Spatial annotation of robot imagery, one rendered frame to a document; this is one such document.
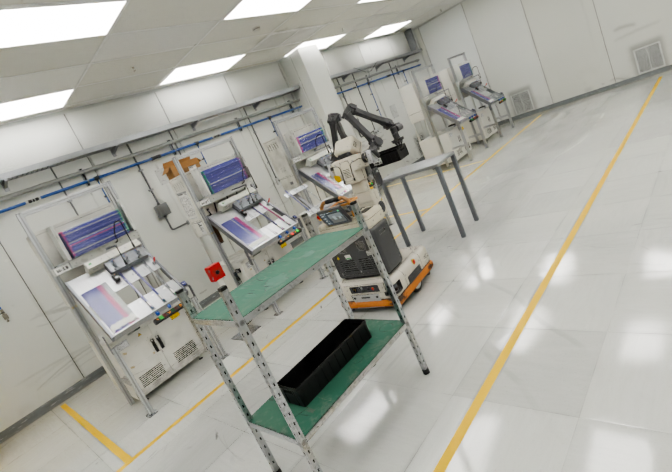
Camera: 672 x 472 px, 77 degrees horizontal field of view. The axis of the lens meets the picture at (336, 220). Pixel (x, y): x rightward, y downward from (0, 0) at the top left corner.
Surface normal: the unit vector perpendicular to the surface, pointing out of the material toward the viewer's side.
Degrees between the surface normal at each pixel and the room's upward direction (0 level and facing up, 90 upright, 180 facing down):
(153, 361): 90
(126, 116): 90
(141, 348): 90
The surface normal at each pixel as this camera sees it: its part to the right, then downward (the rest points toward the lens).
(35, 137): 0.68, -0.14
